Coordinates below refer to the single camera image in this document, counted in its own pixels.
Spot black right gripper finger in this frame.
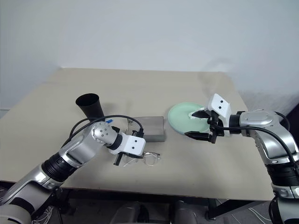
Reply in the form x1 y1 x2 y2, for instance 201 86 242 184
184 131 210 141
192 110 212 119

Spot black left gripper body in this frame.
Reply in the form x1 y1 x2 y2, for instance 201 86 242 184
132 127 145 139

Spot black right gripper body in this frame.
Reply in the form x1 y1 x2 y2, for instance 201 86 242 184
206 111 225 144

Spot clear glasses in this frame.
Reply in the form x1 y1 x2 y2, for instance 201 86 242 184
123 117 162 167

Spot light green plate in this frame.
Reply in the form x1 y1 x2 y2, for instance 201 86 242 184
168 102 211 134

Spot grey glasses case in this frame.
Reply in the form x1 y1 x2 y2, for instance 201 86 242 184
134 116 168 142

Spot black cup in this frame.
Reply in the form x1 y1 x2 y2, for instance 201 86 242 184
75 93 105 120

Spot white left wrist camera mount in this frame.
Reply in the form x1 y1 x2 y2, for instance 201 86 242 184
108 133 147 157

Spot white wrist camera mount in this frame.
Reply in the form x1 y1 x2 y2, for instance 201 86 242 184
205 93 232 137
108 133 147 157

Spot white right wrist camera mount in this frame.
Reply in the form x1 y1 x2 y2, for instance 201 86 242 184
205 93 232 137

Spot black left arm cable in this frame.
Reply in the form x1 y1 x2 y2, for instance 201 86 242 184
69 114 144 144

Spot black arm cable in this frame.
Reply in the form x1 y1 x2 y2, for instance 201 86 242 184
69 114 144 144
209 111 299 173

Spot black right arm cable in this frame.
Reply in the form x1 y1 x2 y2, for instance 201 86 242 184
209 111 299 173

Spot black table frame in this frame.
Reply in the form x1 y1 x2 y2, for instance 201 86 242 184
30 186 264 220

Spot white floor cable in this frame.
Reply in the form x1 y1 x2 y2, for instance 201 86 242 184
32 204 56 224
246 206 271 220

